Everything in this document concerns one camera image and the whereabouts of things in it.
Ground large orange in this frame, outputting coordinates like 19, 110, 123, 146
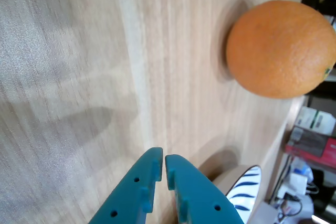
226, 0, 336, 100

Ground white power adapter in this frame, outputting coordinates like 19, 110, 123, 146
287, 157, 320, 196

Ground white plate blue leaf pattern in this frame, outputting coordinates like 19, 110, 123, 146
212, 165, 263, 224

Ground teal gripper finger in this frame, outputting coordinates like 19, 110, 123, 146
164, 154, 245, 224
88, 146, 164, 224

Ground white box green label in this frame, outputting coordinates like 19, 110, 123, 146
293, 106, 336, 136

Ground red and black box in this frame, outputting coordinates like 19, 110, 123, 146
285, 126, 336, 168

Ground tangled black cables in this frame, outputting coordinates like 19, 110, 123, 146
270, 192, 304, 224

